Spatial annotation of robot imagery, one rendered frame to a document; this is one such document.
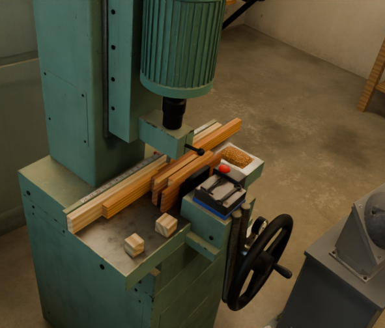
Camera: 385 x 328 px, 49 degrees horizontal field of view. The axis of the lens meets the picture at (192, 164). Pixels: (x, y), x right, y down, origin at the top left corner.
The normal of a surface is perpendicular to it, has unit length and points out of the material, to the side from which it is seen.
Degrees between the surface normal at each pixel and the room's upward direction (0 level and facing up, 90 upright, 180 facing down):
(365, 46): 90
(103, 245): 0
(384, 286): 0
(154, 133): 90
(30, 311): 0
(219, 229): 90
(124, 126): 90
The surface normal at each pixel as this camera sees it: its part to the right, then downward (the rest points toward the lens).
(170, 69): -0.21, 0.58
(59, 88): -0.62, 0.43
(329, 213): 0.12, -0.79
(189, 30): 0.18, 0.62
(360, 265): -0.78, 0.31
